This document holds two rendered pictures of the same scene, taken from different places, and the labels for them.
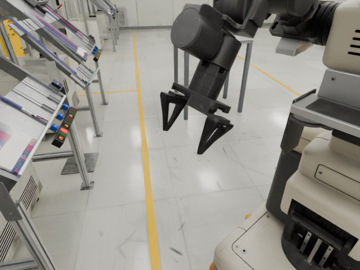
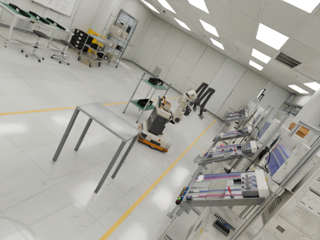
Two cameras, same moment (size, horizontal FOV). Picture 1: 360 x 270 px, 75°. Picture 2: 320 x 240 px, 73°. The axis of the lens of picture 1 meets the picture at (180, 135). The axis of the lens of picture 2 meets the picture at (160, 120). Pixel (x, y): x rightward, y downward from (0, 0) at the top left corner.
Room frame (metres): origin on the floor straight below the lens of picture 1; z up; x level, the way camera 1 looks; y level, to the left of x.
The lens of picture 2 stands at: (4.53, 1.12, 1.84)
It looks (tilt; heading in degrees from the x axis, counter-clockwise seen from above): 17 degrees down; 204
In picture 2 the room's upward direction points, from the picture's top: 31 degrees clockwise
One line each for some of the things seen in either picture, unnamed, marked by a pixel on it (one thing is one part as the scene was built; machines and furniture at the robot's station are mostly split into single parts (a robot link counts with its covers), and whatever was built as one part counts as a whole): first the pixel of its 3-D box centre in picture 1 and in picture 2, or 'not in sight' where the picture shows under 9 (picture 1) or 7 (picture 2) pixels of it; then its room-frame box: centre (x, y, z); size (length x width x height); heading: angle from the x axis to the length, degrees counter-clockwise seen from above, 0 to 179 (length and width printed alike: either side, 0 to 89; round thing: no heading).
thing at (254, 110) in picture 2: not in sight; (245, 124); (-3.85, 0.35, 0.95); 1.36 x 0.82 x 1.90; 100
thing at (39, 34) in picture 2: not in sight; (37, 45); (1.38, -4.11, 0.31); 0.52 x 0.49 x 0.62; 10
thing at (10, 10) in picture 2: not in sight; (34, 33); (1.12, -4.85, 0.40); 1.80 x 0.75 x 0.81; 10
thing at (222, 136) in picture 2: not in sight; (233, 149); (-0.61, 0.77, 0.66); 1.01 x 0.73 x 1.31; 100
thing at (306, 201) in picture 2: not in sight; (308, 213); (2.52, 1.70, 1.32); 0.23 x 0.01 x 0.37; 100
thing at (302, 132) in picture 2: not in sight; (296, 126); (0.69, 1.38, 1.82); 0.68 x 0.30 x 0.20; 10
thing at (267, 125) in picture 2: not in sight; (266, 132); (0.85, 1.10, 1.52); 0.51 x 0.13 x 0.27; 10
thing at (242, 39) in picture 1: (209, 75); (97, 145); (2.56, -0.33, 0.40); 0.70 x 0.45 x 0.80; 106
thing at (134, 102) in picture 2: not in sight; (148, 97); (-0.10, -1.57, 0.55); 0.91 x 0.46 x 1.10; 10
